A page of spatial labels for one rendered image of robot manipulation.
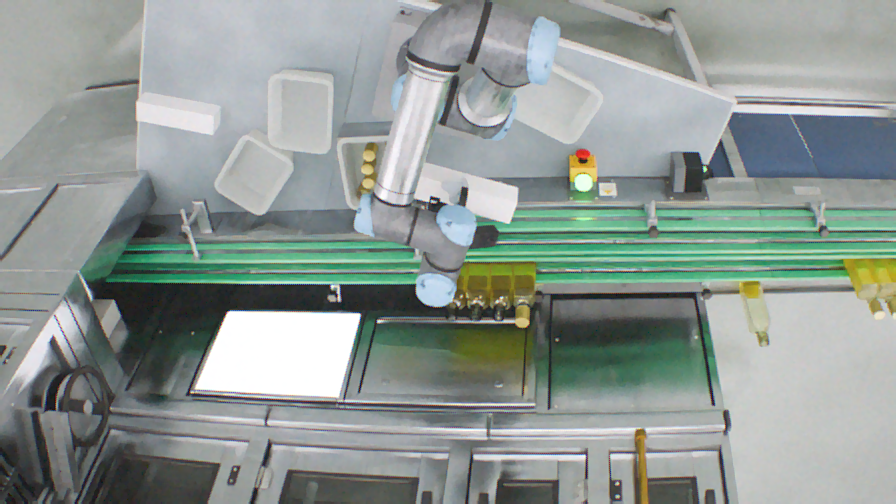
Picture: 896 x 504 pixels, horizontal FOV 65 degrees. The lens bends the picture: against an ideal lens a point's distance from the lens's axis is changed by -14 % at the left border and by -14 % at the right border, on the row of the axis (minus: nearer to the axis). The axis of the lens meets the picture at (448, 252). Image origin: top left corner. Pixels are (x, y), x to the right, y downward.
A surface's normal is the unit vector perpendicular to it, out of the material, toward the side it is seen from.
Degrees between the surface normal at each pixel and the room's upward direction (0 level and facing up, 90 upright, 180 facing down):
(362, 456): 90
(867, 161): 90
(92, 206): 90
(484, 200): 0
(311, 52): 0
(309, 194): 0
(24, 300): 90
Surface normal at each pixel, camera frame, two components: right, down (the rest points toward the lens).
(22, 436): 0.99, -0.01
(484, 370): -0.09, -0.80
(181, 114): -0.11, 0.61
